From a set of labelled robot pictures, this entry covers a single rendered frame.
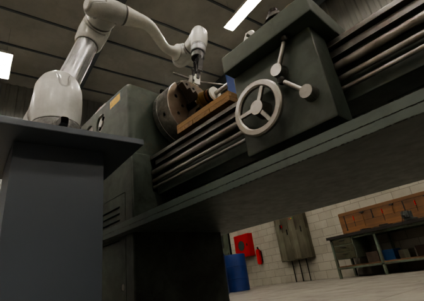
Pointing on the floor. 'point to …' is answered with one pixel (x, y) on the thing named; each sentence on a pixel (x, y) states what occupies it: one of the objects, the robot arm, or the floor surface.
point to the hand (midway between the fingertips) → (196, 80)
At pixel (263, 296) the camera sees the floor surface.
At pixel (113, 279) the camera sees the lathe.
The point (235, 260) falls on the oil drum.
